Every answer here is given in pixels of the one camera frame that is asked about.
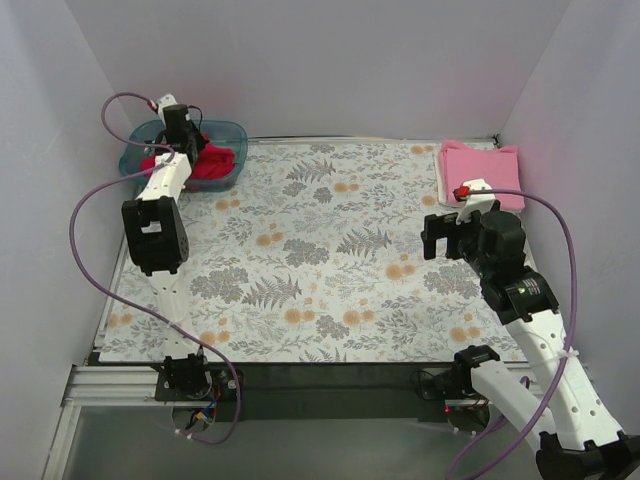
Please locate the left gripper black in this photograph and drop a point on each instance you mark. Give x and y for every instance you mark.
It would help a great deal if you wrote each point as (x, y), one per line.
(187, 145)

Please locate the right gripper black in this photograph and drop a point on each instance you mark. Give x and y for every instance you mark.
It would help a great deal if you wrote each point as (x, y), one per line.
(445, 239)

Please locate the red t shirt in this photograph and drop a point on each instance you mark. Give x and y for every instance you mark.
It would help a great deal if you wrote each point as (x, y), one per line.
(213, 163)

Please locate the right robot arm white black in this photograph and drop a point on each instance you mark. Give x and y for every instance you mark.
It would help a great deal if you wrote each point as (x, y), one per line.
(573, 435)

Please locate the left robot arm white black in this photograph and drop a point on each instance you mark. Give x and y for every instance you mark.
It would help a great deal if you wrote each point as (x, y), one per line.
(159, 246)

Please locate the teal transparent plastic bin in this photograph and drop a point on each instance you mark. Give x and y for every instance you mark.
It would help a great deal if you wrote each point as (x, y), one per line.
(223, 134)

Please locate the folded pink t shirt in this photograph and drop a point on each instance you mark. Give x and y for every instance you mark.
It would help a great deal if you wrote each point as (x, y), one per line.
(498, 167)

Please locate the folded white t shirt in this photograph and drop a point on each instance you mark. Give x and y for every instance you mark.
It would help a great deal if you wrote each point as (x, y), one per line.
(449, 169)

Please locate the floral patterned table mat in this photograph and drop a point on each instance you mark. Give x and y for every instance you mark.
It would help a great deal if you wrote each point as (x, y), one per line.
(315, 256)

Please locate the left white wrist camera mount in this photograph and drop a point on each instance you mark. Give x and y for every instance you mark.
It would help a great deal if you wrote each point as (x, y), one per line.
(158, 106)

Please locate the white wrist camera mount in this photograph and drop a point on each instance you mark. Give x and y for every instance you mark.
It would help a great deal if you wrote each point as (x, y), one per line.
(475, 195)
(158, 106)

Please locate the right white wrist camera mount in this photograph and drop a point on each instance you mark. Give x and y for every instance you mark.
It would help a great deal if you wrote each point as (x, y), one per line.
(475, 195)

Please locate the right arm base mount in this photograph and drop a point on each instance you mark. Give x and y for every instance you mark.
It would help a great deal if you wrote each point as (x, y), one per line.
(443, 385)

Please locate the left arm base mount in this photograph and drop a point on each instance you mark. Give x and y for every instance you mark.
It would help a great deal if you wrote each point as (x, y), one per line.
(193, 378)

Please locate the aluminium frame rail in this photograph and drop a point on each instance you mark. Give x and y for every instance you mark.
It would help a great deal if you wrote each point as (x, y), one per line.
(110, 386)

